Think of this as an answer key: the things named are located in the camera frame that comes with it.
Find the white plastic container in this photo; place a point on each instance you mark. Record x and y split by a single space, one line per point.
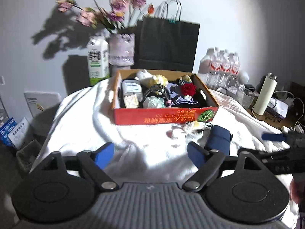
132 87

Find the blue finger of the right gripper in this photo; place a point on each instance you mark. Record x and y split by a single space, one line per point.
274 137

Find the white flat box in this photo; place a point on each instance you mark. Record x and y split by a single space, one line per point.
39 102

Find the blue white carton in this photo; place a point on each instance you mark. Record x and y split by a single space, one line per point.
14 134

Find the white purple tissue box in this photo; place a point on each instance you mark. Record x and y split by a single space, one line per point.
277 108

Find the black paper bag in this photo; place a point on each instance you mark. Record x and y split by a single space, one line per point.
165 41

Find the iridescent wrapper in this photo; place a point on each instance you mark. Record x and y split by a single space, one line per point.
153 102

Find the dark waste bin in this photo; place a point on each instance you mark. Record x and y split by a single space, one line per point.
26 156

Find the purple textured vase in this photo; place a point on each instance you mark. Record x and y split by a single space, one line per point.
121 52

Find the white thermos bottle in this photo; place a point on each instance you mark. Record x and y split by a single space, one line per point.
265 94

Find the clear glass cup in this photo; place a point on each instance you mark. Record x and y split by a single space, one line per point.
245 97

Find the orange cardboard box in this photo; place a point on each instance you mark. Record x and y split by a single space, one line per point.
205 111

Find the person right hand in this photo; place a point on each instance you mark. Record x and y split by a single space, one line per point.
297 195

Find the red rose flower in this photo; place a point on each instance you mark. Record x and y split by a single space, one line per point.
188 89

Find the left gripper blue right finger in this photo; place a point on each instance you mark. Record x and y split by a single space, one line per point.
208 164

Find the water bottle pack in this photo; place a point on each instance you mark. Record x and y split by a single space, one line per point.
218 69

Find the white round speaker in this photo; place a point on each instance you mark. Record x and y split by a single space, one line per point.
243 77

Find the small yellow white box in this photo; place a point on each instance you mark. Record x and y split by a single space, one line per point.
131 102

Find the small white round cap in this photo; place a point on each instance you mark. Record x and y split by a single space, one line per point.
176 133

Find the white green milk carton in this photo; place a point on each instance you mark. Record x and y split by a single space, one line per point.
98 59

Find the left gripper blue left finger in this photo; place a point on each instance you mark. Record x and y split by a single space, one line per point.
93 163

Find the small colourful figurine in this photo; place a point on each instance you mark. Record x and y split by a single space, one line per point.
184 80

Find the navy zip pouch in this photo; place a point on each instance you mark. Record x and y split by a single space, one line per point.
219 139

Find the yellow white plush toy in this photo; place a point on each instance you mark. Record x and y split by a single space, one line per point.
147 79

